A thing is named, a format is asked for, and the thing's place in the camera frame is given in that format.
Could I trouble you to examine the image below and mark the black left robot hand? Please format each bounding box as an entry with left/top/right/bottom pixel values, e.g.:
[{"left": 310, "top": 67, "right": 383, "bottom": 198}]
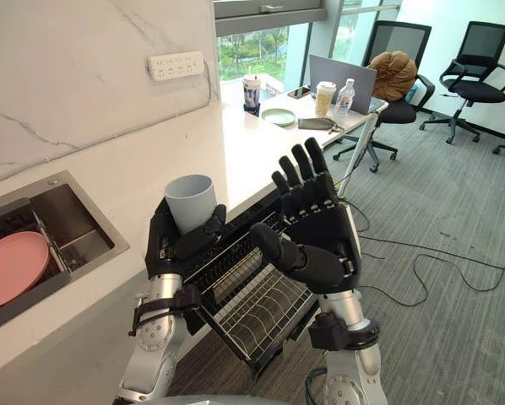
[{"left": 144, "top": 203, "right": 228, "bottom": 280}]

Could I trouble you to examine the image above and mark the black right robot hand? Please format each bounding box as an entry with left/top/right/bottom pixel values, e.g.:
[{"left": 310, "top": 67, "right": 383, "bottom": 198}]
[{"left": 249, "top": 137, "right": 361, "bottom": 293}]

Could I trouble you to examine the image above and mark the light blue plastic cup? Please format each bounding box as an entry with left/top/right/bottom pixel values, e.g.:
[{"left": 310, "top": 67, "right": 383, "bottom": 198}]
[{"left": 163, "top": 174, "right": 218, "bottom": 235}]

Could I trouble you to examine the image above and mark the paper coffee cup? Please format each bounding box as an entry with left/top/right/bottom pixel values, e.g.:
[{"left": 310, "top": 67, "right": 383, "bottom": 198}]
[{"left": 314, "top": 81, "right": 337, "bottom": 117}]

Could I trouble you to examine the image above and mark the stainless steel sink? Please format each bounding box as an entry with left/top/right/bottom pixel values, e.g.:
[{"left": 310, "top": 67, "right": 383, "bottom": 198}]
[{"left": 0, "top": 170, "right": 131, "bottom": 338}]

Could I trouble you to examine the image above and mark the tall printed drink cup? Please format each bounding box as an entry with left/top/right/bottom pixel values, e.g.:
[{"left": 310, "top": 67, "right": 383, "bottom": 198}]
[{"left": 241, "top": 73, "right": 263, "bottom": 117}]

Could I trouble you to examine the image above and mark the grey cloth pouch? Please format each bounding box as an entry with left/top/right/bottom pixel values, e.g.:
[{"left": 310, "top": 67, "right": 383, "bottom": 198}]
[{"left": 296, "top": 116, "right": 345, "bottom": 134}]

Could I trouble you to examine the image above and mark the white desk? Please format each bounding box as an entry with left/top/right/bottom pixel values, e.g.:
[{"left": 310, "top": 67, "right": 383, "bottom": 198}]
[{"left": 220, "top": 79, "right": 389, "bottom": 199}]

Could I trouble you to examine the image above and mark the green plate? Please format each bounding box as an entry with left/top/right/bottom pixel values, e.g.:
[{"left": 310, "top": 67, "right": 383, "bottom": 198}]
[{"left": 260, "top": 107, "right": 297, "bottom": 127}]

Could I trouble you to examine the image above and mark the clear plastic water bottle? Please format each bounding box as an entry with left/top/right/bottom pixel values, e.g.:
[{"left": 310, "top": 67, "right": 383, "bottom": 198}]
[{"left": 334, "top": 78, "right": 356, "bottom": 119}]

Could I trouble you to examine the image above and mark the grey laptop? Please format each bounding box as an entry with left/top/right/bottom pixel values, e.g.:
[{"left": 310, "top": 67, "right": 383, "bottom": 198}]
[{"left": 308, "top": 54, "right": 378, "bottom": 116}]

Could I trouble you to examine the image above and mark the black mesh office chair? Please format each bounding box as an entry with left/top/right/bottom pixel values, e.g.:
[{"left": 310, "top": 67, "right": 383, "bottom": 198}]
[
  {"left": 418, "top": 20, "right": 505, "bottom": 145},
  {"left": 332, "top": 19, "right": 436, "bottom": 173}
]

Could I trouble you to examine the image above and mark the brown cushion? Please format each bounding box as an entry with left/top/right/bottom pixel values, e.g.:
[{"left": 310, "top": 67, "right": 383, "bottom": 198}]
[{"left": 367, "top": 50, "right": 418, "bottom": 102}]

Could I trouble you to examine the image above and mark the white power strip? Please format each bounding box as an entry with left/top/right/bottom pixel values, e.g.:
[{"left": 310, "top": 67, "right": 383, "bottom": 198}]
[{"left": 146, "top": 51, "right": 206, "bottom": 82}]

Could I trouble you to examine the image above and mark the pink plate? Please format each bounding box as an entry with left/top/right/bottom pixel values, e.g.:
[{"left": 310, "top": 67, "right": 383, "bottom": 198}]
[{"left": 0, "top": 230, "right": 51, "bottom": 311}]

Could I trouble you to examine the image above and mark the dishwasher wire rack drawer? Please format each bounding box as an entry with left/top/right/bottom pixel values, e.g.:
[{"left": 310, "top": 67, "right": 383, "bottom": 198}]
[{"left": 180, "top": 192, "right": 321, "bottom": 383}]

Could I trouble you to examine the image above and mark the black floor cable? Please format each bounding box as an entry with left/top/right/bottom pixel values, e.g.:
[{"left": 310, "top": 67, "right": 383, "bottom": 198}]
[{"left": 334, "top": 172, "right": 505, "bottom": 307}]

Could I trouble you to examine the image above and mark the window frame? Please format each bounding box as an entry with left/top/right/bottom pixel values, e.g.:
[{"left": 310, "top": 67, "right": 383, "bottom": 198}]
[{"left": 213, "top": 0, "right": 401, "bottom": 38}]

